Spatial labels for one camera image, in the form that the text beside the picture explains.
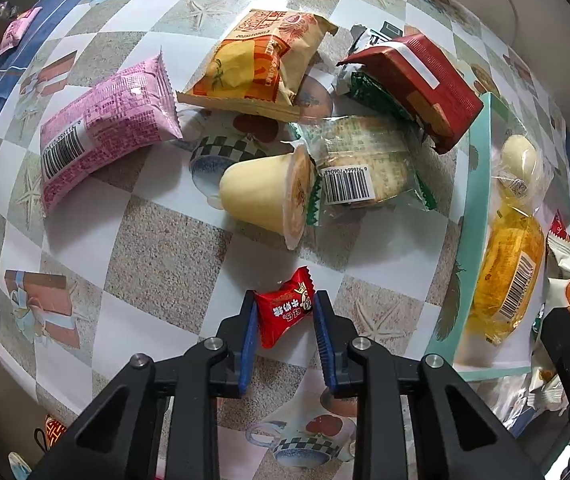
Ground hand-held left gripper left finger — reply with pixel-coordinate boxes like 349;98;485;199
30;290;260;480

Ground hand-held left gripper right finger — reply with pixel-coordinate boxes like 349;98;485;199
312;290;543;480

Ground small red candy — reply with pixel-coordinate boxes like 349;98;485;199
255;266;316;350

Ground white printed snack packet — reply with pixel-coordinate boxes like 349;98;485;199
530;235;570;411

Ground yellow cake packet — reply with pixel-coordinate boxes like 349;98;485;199
465;210;546;345

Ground large red snack packet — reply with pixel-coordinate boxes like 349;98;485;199
547;210;570;241

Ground pale yellow pudding cup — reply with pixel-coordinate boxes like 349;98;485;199
219;142;316;251

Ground clear green-edged biscuit packet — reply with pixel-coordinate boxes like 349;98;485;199
290;115;438;226

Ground shallow teal cardboard box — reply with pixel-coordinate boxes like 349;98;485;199
425;92;570;383

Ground round bread packet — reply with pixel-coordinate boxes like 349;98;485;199
495;132;553;206

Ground large pink snack packet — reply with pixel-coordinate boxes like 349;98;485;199
40;50;184;217

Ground maroon snack packet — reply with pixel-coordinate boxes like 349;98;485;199
337;32;484;155

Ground orange cake packet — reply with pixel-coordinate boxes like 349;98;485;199
177;9;340;122

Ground checked printed tablecloth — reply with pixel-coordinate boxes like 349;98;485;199
0;0;570;480

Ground red printed cloth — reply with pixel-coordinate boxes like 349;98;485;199
40;412;68;453

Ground small pink packet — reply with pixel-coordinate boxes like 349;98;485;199
0;6;43;56

